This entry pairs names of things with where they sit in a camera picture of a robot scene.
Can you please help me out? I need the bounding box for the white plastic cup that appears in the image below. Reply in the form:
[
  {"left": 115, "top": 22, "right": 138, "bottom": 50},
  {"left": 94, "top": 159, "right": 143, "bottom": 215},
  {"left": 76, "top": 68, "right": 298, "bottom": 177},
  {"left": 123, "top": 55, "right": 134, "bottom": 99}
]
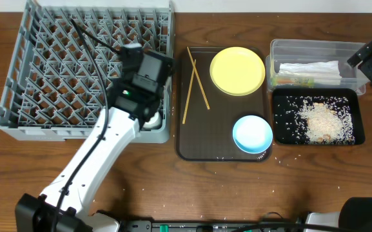
[{"left": 142, "top": 111, "right": 162, "bottom": 130}]

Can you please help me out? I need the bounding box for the white paper napkin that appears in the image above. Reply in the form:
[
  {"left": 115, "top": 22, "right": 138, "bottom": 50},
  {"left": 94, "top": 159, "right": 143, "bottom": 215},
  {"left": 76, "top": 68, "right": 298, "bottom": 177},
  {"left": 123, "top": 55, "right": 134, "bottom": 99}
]
[{"left": 277, "top": 61, "right": 342, "bottom": 85}]

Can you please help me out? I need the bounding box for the rice food scraps pile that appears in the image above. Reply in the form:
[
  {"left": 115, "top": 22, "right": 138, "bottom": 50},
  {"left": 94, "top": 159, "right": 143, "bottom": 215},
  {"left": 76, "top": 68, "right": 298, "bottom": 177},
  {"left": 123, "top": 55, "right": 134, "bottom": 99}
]
[{"left": 273, "top": 95, "right": 356, "bottom": 145}]

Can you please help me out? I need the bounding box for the green orange snack wrapper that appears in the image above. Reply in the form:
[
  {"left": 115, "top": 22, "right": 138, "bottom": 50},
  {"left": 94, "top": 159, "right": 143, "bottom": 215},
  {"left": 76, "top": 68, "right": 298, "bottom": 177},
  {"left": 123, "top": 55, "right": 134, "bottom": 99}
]
[{"left": 269, "top": 76, "right": 315, "bottom": 88}]

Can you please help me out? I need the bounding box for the light blue round bowl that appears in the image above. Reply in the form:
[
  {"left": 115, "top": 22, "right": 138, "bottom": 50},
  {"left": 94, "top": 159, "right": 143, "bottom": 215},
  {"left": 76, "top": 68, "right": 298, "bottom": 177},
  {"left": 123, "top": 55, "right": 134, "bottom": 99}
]
[{"left": 232, "top": 115, "right": 273, "bottom": 154}]

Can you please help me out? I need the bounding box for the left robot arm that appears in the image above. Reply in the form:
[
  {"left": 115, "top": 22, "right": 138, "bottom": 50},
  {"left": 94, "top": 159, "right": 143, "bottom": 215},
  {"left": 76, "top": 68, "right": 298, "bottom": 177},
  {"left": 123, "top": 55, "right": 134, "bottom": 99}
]
[{"left": 15, "top": 45, "right": 175, "bottom": 231}]

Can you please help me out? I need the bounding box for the clear plastic waste bin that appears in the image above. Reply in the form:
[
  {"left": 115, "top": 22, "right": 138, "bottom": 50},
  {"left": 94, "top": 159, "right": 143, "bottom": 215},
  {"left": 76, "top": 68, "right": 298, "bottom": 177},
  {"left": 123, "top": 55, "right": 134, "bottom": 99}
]
[{"left": 266, "top": 39, "right": 369, "bottom": 95}]

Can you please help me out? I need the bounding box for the black rectangular waste tray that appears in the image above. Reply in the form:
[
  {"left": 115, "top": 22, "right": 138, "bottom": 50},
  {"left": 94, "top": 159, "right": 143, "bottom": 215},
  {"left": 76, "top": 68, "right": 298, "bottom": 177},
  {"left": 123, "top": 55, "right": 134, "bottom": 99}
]
[{"left": 272, "top": 88, "right": 366, "bottom": 146}]

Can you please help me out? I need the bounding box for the wooden chopstick, long diagonal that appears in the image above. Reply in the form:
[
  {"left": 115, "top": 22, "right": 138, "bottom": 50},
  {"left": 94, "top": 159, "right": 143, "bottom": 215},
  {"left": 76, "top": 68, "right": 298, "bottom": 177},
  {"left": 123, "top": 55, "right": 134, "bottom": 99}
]
[{"left": 186, "top": 46, "right": 210, "bottom": 110}]

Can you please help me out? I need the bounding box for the wooden chopstick, lower left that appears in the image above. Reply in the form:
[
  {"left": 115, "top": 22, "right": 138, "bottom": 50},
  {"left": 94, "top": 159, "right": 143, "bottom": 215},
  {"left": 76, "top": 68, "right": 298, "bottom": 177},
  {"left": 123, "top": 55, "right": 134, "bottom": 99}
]
[{"left": 182, "top": 68, "right": 195, "bottom": 124}]

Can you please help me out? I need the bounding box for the dark brown serving tray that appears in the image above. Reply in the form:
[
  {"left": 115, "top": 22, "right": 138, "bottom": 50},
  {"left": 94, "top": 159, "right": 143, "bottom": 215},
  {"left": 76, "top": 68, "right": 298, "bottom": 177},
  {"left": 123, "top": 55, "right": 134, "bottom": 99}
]
[{"left": 175, "top": 46, "right": 272, "bottom": 162}]

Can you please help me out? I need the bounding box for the yellow round plate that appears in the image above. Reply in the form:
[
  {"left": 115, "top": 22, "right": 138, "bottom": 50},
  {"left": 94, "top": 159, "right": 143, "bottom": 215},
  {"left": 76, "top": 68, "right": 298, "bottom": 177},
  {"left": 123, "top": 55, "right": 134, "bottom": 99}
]
[{"left": 210, "top": 47, "right": 266, "bottom": 97}]

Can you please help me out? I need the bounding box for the grey plastic dish rack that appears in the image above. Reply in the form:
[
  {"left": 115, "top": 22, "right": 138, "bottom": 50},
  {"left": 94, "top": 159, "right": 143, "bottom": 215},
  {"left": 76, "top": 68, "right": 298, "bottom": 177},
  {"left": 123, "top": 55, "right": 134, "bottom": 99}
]
[{"left": 0, "top": 1, "right": 175, "bottom": 141}]

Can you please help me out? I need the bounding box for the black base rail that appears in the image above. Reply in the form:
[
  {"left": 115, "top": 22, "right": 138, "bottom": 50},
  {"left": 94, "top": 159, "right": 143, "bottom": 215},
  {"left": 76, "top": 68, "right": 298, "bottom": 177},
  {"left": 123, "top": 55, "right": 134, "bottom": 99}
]
[{"left": 117, "top": 219, "right": 306, "bottom": 232}]

